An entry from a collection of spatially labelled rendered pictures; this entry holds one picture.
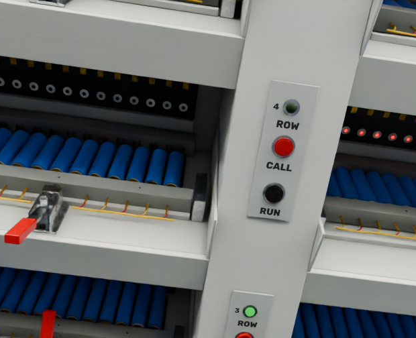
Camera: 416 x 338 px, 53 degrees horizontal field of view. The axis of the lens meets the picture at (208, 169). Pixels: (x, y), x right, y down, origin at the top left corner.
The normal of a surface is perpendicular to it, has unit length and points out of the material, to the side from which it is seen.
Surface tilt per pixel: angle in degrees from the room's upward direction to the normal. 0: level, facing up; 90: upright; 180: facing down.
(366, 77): 107
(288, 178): 90
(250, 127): 90
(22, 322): 17
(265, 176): 90
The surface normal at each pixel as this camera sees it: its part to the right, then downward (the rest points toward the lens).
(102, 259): -0.04, 0.57
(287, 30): 0.01, 0.30
